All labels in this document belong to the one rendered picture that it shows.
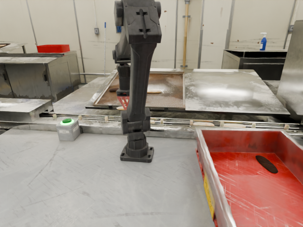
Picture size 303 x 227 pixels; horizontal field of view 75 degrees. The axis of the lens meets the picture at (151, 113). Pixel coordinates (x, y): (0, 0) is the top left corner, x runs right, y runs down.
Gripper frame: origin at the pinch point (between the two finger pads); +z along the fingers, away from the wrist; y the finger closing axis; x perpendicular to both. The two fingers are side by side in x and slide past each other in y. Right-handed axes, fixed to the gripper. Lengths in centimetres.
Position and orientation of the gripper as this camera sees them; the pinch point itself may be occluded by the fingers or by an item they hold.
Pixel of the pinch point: (126, 106)
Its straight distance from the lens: 95.5
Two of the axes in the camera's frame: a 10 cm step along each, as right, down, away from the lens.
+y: 1.3, -3.8, 9.2
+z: 0.1, 9.2, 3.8
